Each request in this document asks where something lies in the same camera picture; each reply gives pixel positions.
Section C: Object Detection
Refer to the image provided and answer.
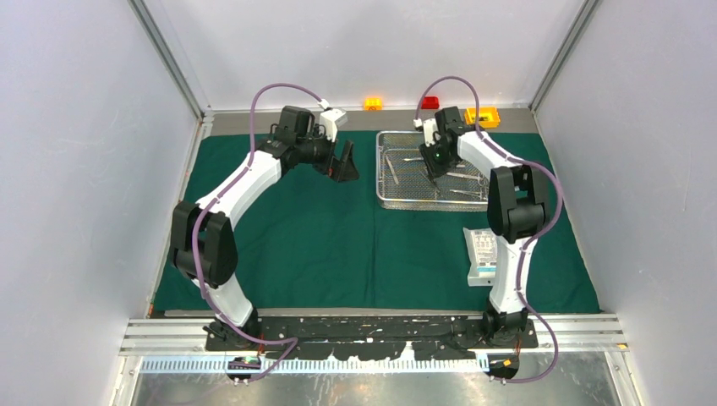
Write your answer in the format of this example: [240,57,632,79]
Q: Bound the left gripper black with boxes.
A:
[296,124,359,183]

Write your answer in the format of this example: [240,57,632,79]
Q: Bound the metal mesh tray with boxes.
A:
[375,130,489,212]

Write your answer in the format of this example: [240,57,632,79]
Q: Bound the steel spatula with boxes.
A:
[385,155,400,185]

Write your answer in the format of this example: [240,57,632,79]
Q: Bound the green surgical cloth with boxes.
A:
[154,131,601,313]

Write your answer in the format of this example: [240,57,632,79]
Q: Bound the white paper packet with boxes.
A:
[463,228,497,287]

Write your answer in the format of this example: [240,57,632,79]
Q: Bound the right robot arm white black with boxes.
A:
[413,107,562,348]

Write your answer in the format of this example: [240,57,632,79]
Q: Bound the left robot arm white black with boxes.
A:
[168,106,359,350]

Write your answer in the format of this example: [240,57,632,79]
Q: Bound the surgical scissors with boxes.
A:
[446,172,484,181]

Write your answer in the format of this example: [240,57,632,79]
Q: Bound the surgical forceps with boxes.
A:
[450,189,484,200]

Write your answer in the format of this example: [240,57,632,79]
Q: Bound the red toy brick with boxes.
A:
[420,96,441,110]

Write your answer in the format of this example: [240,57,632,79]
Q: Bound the yellow toy block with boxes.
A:
[463,107,501,129]

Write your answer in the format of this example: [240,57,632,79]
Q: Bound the orange toy brick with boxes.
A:
[363,97,383,111]

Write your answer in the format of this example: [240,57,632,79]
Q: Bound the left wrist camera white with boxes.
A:
[319,108,348,142]

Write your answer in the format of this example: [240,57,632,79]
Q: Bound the aluminium frame rail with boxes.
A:
[119,313,630,356]

